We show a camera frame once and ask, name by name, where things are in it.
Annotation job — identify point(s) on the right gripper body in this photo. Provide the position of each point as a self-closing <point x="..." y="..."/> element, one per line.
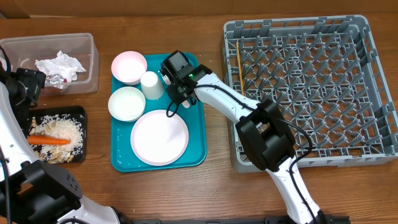
<point x="176" y="95"/>

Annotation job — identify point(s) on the white plastic fork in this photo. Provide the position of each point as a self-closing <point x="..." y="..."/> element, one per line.
<point x="176" y="92"/>

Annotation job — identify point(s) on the white paper cup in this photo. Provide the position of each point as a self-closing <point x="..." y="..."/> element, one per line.
<point x="151" y="85"/>

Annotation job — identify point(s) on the white bowl with food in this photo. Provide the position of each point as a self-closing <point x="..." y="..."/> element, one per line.
<point x="127" y="104"/>

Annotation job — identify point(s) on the wooden skewer stick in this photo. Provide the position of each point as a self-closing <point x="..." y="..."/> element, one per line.
<point x="239" y="68"/>

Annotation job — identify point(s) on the white napkin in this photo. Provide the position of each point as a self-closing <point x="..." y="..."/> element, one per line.
<point x="64" y="65"/>

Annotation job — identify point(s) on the orange carrot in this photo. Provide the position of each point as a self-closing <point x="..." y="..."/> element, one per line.
<point x="43" y="140"/>

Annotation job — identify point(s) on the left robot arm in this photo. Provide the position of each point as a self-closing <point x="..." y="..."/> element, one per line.
<point x="33" y="191"/>

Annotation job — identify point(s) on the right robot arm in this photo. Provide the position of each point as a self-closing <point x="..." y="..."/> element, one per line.
<point x="265" y="135"/>

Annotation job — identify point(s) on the black plastic waste tray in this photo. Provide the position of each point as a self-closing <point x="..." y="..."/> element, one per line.
<point x="59" y="110"/>

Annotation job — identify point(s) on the grey plastic dishwasher rack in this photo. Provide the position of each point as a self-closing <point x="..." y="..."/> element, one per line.
<point x="325" y="74"/>

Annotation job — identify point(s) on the pink round plate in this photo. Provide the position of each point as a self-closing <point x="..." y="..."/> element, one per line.
<point x="158" y="140"/>

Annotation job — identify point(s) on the clear plastic storage bin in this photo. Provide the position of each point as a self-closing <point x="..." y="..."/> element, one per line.
<point x="24" y="51"/>

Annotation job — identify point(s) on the rice and food scraps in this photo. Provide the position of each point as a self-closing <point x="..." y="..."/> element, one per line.
<point x="70" y="126"/>

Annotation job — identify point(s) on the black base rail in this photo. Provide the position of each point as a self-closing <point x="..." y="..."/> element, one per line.
<point x="267" y="220"/>

